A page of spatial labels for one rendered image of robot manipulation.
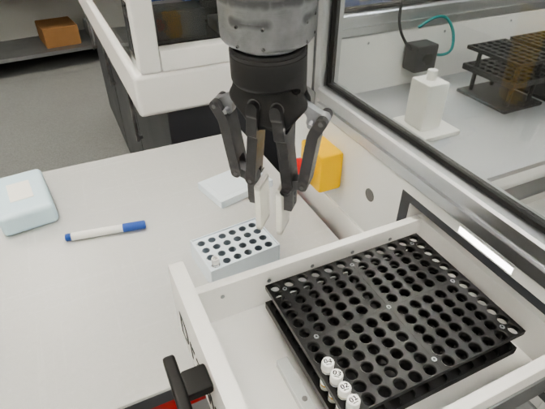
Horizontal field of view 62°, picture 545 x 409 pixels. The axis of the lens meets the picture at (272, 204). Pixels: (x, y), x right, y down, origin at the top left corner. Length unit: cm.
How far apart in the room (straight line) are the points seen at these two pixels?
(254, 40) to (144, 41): 71
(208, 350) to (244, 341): 12
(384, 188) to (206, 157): 49
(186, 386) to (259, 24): 32
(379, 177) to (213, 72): 60
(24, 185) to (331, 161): 58
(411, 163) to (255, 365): 33
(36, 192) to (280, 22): 67
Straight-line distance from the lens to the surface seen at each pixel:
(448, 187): 59
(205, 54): 115
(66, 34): 415
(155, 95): 115
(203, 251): 75
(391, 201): 69
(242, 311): 59
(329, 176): 78
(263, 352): 56
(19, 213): 92
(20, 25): 453
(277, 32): 40
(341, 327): 50
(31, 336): 75
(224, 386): 43
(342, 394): 45
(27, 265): 86
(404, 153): 64
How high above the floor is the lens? 129
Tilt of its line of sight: 37 degrees down
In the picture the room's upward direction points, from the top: straight up
